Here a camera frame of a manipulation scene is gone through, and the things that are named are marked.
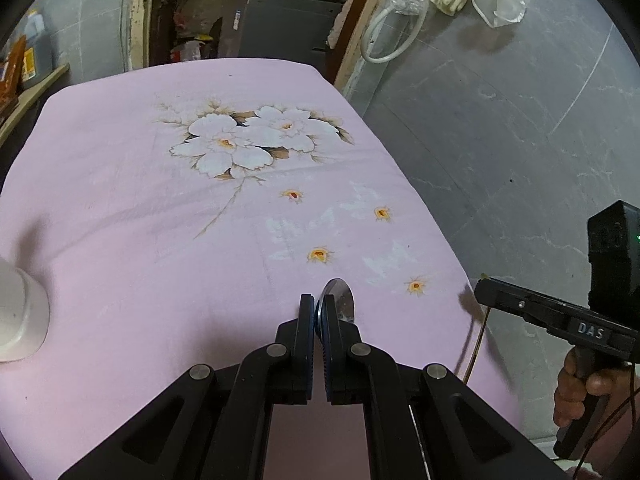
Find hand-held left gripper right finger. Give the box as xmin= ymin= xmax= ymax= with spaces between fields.
xmin=318 ymin=294 xmax=568 ymax=480

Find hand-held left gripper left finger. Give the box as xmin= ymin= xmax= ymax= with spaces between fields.
xmin=57 ymin=292 xmax=317 ymax=480

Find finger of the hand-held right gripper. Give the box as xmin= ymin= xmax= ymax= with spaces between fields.
xmin=473 ymin=277 xmax=568 ymax=332

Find large steel spoon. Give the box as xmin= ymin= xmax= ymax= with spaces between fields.
xmin=320 ymin=278 xmax=357 ymax=325

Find thin brown chopstick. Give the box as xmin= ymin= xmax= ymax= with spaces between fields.
xmin=462 ymin=272 xmax=490 ymax=384

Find white plastic utensil holder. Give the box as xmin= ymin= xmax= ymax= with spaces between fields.
xmin=0 ymin=257 xmax=51 ymax=362

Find person's right hand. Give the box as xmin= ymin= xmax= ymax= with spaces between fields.
xmin=552 ymin=347 xmax=640 ymax=428

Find pink floral tablecloth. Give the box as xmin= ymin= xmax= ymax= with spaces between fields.
xmin=0 ymin=57 xmax=523 ymax=480

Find dark grey cabinet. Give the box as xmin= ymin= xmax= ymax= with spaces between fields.
xmin=220 ymin=0 xmax=352 ymax=75

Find wooden shelf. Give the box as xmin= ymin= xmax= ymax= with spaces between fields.
xmin=0 ymin=62 xmax=71 ymax=147

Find blue plastic jug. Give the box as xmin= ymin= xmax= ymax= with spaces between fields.
xmin=20 ymin=9 xmax=57 ymax=84

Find brown box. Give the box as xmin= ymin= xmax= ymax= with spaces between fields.
xmin=0 ymin=35 xmax=27 ymax=113

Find black cable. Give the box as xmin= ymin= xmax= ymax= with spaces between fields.
xmin=574 ymin=360 xmax=640 ymax=480

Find white hose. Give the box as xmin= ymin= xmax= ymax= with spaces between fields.
xmin=361 ymin=0 xmax=437 ymax=64

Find wooden door frame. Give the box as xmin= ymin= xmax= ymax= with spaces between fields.
xmin=332 ymin=0 xmax=403 ymax=102

